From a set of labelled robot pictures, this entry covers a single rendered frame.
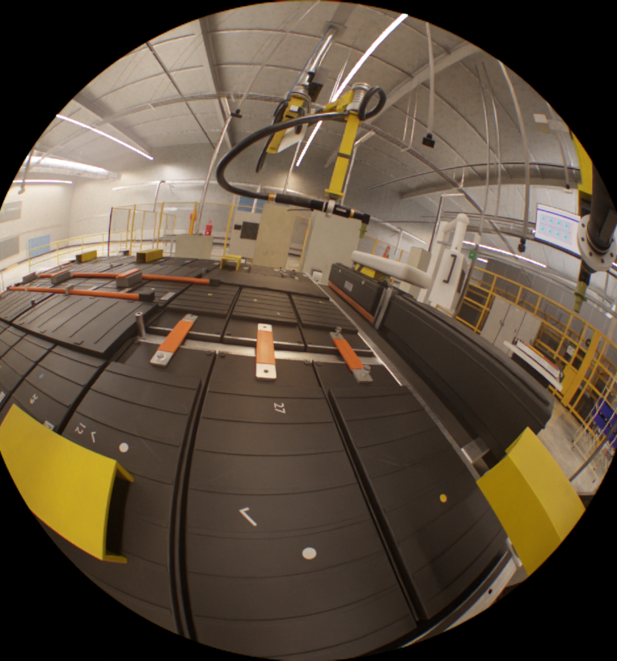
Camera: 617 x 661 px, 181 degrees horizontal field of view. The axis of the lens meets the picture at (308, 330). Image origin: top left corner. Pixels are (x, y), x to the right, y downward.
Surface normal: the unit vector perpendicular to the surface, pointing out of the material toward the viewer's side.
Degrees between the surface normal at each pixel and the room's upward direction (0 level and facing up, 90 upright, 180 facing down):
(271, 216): 90
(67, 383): 0
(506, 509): 90
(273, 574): 0
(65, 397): 0
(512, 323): 90
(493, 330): 90
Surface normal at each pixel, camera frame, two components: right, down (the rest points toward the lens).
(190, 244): 0.20, 0.45
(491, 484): -0.95, -0.11
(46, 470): 0.22, -0.88
